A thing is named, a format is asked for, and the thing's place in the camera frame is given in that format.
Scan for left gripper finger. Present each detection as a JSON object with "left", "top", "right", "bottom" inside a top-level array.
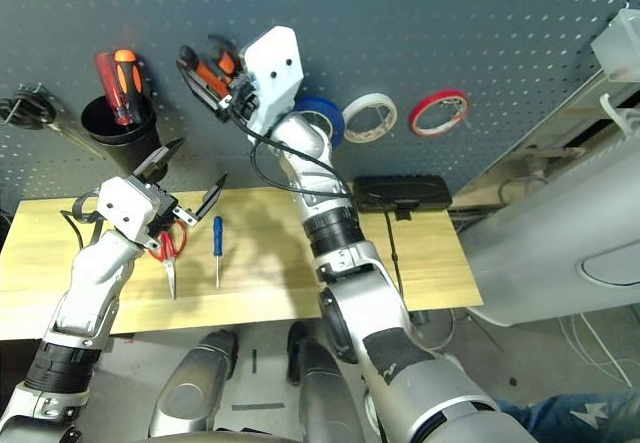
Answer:
[
  {"left": 192, "top": 172, "right": 229, "bottom": 227},
  {"left": 132, "top": 137, "right": 185, "bottom": 184}
]

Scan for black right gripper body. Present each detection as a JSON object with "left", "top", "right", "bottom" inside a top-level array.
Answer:
[{"left": 219, "top": 70, "right": 262, "bottom": 127}]

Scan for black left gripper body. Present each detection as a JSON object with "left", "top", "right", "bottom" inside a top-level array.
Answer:
[{"left": 147, "top": 185, "right": 199, "bottom": 250}]

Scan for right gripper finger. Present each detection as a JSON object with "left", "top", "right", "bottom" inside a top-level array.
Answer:
[
  {"left": 207, "top": 34, "right": 242, "bottom": 64},
  {"left": 175, "top": 60, "right": 234, "bottom": 117}
]

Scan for orange black pliers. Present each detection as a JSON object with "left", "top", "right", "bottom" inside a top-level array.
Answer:
[{"left": 178, "top": 44, "right": 242, "bottom": 100}]

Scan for red handled scissors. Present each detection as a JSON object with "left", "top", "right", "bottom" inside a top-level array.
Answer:
[{"left": 148, "top": 220, "right": 189, "bottom": 300}]

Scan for blue handled screwdriver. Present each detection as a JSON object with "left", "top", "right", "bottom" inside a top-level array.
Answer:
[{"left": 212, "top": 215, "right": 225, "bottom": 291}]

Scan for blue tape roll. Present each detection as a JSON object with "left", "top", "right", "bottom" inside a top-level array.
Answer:
[{"left": 294, "top": 94, "right": 347, "bottom": 152}]

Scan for grey pegboard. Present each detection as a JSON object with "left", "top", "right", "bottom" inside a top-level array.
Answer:
[{"left": 0, "top": 0, "right": 631, "bottom": 204}]

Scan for black cup holder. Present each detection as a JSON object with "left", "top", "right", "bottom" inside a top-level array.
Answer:
[{"left": 80, "top": 93, "right": 164, "bottom": 184}]

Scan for white tape roll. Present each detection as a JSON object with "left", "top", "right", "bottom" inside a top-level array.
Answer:
[{"left": 341, "top": 92, "right": 399, "bottom": 145}]

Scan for metal peg hook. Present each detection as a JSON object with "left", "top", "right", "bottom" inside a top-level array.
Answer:
[
  {"left": 447, "top": 99, "right": 475, "bottom": 133},
  {"left": 377, "top": 104, "right": 397, "bottom": 133}
]

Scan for silver left robot leg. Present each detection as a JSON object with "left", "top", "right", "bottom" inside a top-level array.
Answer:
[{"left": 148, "top": 330, "right": 240, "bottom": 439}]

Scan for silver robot leg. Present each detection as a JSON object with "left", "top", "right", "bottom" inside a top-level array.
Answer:
[
  {"left": 148, "top": 330, "right": 240, "bottom": 439},
  {"left": 298, "top": 337, "right": 381, "bottom": 443}
]

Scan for black tool case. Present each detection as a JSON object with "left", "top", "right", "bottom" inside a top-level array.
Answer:
[{"left": 352, "top": 174, "right": 454, "bottom": 222}]

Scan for red tape roll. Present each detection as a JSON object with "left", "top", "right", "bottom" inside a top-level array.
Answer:
[{"left": 408, "top": 88, "right": 472, "bottom": 139}]

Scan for long black floor tape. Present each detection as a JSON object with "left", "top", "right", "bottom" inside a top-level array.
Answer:
[{"left": 230, "top": 401, "right": 286, "bottom": 412}]

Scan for silver right robot leg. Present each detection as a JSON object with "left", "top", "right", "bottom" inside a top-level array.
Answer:
[{"left": 298, "top": 337, "right": 381, "bottom": 443}]

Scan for grey robot torso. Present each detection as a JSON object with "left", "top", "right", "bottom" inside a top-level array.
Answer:
[{"left": 149, "top": 427, "right": 311, "bottom": 443}]

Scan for large grey plastic housing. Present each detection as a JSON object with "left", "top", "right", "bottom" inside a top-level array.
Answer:
[{"left": 459, "top": 127, "right": 640, "bottom": 327}]

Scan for translucent white box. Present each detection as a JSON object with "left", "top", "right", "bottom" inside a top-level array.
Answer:
[{"left": 589, "top": 7, "right": 640, "bottom": 84}]

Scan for blue jeans leg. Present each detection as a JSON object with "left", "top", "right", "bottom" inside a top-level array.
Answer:
[{"left": 497, "top": 390, "right": 640, "bottom": 443}]

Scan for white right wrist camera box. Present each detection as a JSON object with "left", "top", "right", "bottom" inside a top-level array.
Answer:
[{"left": 244, "top": 26, "right": 305, "bottom": 134}]

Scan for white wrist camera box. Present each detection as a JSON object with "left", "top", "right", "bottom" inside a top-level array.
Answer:
[
  {"left": 96, "top": 176, "right": 169, "bottom": 244},
  {"left": 244, "top": 26, "right": 305, "bottom": 134}
]

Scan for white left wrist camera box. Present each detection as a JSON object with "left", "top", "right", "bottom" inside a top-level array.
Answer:
[{"left": 96, "top": 176, "right": 169, "bottom": 244}]

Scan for orange black handled screwdriver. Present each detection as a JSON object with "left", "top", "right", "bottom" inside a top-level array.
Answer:
[{"left": 113, "top": 48, "right": 151, "bottom": 124}]

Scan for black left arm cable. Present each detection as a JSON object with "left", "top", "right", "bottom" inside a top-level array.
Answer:
[{"left": 59, "top": 190, "right": 109, "bottom": 254}]

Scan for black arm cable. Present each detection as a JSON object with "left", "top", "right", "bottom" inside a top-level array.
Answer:
[
  {"left": 239, "top": 117, "right": 406, "bottom": 314},
  {"left": 59, "top": 190, "right": 109, "bottom": 254}
]

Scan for clear red handled screwdriver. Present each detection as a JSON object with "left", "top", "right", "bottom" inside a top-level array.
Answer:
[{"left": 94, "top": 51, "right": 134, "bottom": 125}]

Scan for black cable coil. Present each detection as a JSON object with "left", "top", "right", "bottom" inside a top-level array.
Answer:
[{"left": 9, "top": 82, "right": 49, "bottom": 124}]

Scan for black handled scissors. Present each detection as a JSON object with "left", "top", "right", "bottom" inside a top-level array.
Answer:
[{"left": 0, "top": 82, "right": 104, "bottom": 159}]

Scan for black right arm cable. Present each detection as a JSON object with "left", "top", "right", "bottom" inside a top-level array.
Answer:
[{"left": 239, "top": 117, "right": 406, "bottom": 314}]

